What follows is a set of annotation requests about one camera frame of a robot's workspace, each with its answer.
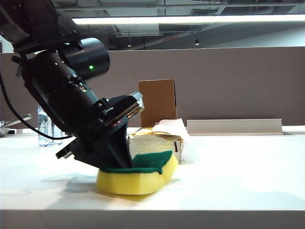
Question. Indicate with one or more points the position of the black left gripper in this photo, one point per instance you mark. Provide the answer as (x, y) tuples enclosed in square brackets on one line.
[(102, 119)]

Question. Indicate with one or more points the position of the yellow sponge with green scourer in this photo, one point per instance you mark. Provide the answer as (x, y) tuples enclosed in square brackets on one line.
[(133, 182)]

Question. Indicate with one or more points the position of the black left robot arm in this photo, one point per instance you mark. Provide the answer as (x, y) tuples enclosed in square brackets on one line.
[(52, 76)]

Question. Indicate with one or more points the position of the clear Ganten water bottle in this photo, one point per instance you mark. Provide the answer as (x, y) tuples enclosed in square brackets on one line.
[(44, 121)]

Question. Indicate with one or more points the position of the silver gold tissue pack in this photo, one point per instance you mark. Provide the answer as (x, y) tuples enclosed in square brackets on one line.
[(147, 145)]

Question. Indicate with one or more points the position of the brown cardboard box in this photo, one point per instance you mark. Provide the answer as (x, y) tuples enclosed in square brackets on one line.
[(157, 102)]

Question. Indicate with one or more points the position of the white tissue sheet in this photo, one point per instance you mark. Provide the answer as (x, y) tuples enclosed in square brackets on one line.
[(174, 125)]

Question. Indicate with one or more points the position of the red ceiling sign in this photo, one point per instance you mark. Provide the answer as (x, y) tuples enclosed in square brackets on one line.
[(171, 38)]

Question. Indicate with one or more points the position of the narrow brown desk partition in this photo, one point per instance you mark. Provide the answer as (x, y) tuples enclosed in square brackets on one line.
[(7, 66)]

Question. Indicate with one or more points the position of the wide brown desk partition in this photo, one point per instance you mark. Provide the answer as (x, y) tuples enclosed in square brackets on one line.
[(226, 83)]

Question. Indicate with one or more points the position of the long ceiling light strip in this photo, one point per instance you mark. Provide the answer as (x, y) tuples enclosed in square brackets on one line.
[(190, 19)]

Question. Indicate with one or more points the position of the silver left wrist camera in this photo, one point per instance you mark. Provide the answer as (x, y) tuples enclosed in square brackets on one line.
[(137, 102)]

